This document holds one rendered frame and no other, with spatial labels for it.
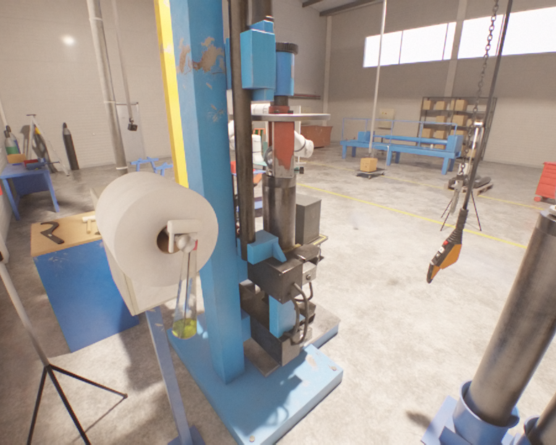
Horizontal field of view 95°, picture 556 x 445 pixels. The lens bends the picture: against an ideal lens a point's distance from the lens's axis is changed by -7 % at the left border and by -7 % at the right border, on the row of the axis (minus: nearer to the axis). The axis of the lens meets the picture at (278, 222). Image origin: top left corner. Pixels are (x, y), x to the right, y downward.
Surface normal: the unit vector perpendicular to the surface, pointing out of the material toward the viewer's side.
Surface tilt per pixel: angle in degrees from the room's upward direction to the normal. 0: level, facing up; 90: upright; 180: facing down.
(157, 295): 90
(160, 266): 90
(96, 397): 0
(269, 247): 90
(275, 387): 0
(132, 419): 0
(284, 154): 90
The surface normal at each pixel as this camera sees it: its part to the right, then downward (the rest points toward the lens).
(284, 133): 0.11, 0.38
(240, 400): 0.00, -0.92
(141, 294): 0.65, 0.29
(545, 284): -0.77, 0.24
